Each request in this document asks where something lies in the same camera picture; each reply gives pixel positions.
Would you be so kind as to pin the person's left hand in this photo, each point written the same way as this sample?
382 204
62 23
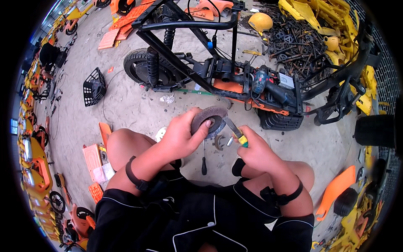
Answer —
178 137

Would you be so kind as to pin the person's right hand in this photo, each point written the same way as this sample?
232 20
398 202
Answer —
263 154

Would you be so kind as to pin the grey abrasive flap disc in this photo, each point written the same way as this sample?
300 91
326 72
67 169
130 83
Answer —
209 121

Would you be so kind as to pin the small metal socket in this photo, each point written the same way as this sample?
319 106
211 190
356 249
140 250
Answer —
229 141

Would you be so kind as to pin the black ribbed footrest plate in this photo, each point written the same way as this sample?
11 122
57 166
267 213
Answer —
280 122

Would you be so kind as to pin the crumpled white paper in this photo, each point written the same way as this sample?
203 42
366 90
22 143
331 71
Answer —
167 99

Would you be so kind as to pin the rusty brake shoe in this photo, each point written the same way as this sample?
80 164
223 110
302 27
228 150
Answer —
218 142

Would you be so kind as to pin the black wrist band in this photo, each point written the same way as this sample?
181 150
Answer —
136 178
281 197

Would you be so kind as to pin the orange scooter deck panel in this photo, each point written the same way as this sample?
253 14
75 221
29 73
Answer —
229 86

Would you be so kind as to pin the narrow orange plastic panel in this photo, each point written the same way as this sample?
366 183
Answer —
105 132

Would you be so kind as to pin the silver controller box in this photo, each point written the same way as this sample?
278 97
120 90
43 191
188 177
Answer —
286 81

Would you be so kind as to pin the orange curved fender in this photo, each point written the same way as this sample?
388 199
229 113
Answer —
335 192

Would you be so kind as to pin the white plastic bag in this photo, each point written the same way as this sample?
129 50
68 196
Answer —
104 173

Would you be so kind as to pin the person's body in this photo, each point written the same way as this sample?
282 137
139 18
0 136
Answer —
201 220

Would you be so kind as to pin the ribbed orange plastic panel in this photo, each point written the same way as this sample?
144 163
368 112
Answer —
92 159

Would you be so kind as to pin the small black wheel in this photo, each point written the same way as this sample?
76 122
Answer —
345 202

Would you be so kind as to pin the black plastic basket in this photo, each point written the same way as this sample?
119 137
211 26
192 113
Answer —
93 88

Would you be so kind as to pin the orange grid plate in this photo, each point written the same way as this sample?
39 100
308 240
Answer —
95 192

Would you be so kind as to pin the pile of rusty metal parts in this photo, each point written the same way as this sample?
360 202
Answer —
296 47

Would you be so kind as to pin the large black tire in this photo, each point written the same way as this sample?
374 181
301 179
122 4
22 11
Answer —
374 130

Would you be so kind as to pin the heap of yellow scooter parts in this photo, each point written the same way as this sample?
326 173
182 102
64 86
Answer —
355 223

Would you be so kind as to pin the heap of orange plastic panels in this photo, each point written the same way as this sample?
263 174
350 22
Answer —
124 25

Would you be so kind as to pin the orange seat cover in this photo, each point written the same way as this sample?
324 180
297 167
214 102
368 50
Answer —
211 8

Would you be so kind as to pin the orange scooter body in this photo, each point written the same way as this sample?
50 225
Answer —
77 225

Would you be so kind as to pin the heap of yellow plastic panels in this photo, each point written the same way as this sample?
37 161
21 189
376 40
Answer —
343 34

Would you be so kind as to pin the row of yellow orange scooters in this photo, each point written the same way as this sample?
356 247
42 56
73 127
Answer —
34 157

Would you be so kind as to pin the yellow scooter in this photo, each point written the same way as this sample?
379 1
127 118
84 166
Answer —
77 15

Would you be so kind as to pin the black scooter frame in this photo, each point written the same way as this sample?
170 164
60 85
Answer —
220 67

